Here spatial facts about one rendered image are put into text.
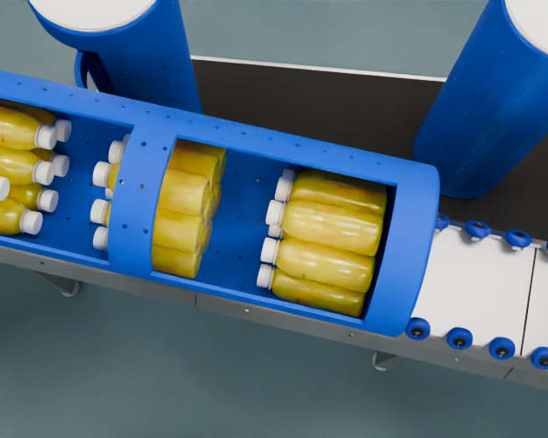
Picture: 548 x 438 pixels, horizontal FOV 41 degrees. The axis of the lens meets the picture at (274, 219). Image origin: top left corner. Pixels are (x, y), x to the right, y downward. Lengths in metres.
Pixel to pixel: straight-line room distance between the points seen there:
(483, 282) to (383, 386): 0.94
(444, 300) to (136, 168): 0.62
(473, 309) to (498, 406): 0.99
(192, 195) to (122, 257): 0.14
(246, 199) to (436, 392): 1.16
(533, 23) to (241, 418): 1.38
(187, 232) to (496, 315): 0.59
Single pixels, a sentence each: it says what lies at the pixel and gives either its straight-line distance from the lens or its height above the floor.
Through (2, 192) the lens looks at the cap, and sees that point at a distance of 1.29.
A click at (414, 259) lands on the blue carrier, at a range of 1.08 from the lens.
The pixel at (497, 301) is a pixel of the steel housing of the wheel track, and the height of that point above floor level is 0.93.
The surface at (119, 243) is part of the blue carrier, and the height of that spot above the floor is 1.18.
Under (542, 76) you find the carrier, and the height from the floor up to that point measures 0.96.
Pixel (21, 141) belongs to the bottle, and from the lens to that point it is 1.29.
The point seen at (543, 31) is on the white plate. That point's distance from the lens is 1.50.
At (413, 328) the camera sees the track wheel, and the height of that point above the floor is 0.97.
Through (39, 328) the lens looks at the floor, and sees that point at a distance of 2.38.
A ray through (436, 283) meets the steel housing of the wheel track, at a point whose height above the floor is 0.93.
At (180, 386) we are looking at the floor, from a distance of 2.28.
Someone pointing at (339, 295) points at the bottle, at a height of 1.07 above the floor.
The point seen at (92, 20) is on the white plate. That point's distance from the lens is 1.45.
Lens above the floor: 2.26
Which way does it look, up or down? 75 degrees down
